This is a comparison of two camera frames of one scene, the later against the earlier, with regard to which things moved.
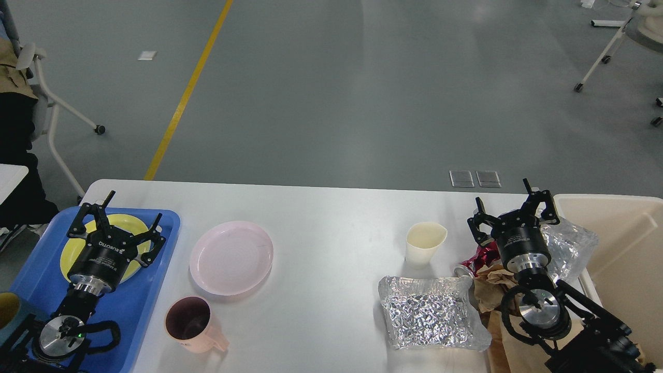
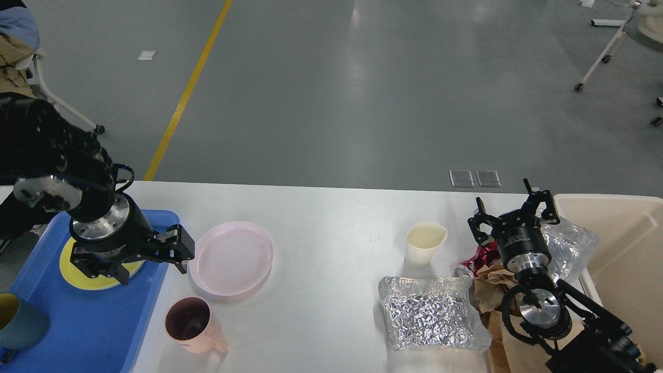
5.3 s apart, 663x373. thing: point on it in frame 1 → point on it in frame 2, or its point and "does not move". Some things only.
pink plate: x=231 y=258 does not move
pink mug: x=187 y=323 does not move
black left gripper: x=100 y=264 → x=124 y=233
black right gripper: x=518 y=233 does not move
